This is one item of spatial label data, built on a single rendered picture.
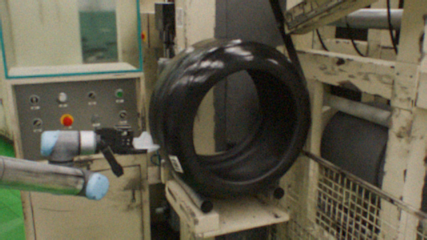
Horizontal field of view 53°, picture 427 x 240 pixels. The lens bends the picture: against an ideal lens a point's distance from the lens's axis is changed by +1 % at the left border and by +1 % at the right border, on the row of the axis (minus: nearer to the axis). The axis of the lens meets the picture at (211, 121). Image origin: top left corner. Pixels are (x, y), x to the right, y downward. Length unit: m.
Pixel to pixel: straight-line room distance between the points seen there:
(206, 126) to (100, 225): 0.70
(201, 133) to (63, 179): 0.74
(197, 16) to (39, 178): 0.88
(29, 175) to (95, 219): 0.97
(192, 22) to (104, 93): 0.53
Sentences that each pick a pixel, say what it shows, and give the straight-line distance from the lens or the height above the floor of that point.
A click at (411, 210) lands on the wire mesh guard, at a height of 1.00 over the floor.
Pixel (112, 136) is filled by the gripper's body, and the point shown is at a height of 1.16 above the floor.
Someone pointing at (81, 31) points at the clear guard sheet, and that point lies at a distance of 1.87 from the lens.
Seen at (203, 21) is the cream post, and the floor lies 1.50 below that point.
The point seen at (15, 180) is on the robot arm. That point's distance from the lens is 1.11.
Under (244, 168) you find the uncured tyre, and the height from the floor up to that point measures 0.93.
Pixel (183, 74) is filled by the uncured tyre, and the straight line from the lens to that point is 1.32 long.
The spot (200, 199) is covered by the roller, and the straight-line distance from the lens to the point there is 1.47.
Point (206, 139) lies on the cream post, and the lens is 1.78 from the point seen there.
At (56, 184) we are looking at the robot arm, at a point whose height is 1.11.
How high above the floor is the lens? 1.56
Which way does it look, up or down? 15 degrees down
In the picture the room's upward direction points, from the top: straight up
